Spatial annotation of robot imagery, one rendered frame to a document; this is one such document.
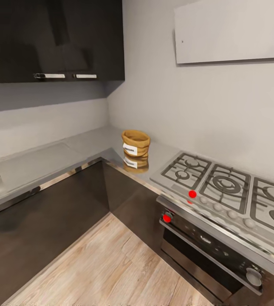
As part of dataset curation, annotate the popcorn bag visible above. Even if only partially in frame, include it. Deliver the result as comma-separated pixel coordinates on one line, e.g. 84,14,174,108
122,130,150,157

